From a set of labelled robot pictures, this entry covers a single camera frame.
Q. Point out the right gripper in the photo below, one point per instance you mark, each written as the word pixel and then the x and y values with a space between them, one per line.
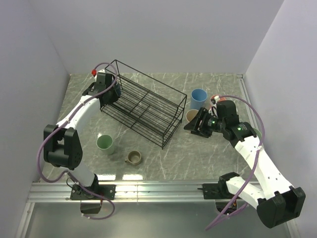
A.
pixel 202 114

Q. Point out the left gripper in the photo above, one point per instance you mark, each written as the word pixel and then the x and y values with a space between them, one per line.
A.
pixel 112 100

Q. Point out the dark blue glazed mug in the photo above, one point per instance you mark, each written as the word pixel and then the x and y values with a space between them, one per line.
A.
pixel 117 89

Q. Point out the beige ceramic mug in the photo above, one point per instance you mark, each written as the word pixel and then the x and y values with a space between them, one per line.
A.
pixel 134 158

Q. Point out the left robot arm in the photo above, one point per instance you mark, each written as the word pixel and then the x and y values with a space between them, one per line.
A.
pixel 62 147

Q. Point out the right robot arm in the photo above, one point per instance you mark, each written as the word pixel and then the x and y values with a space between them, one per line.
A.
pixel 276 201

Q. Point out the beige plastic tumbler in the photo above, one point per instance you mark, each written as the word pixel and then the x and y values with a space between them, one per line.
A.
pixel 191 114

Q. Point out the blue plastic tumbler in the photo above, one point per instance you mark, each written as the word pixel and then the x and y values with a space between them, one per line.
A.
pixel 198 98

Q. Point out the salmon pink plastic tumbler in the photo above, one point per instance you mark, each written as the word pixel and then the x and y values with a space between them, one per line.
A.
pixel 222 99

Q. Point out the green tumbler right side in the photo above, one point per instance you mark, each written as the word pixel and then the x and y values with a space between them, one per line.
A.
pixel 259 134

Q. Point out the green tumbler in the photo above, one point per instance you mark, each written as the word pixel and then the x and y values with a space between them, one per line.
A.
pixel 105 144
pixel 259 134

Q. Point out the green tumbler left side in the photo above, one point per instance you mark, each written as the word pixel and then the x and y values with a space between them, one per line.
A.
pixel 105 144

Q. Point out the aluminium side rail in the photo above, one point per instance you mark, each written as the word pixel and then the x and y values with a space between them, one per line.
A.
pixel 245 95

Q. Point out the black wire dish rack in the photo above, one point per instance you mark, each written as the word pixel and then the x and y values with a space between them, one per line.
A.
pixel 148 106

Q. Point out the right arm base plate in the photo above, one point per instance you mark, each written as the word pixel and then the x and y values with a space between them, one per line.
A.
pixel 210 191

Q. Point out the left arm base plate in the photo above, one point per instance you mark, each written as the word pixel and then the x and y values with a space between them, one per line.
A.
pixel 107 191

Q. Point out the aluminium mounting rail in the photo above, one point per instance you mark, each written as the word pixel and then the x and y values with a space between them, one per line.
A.
pixel 127 191

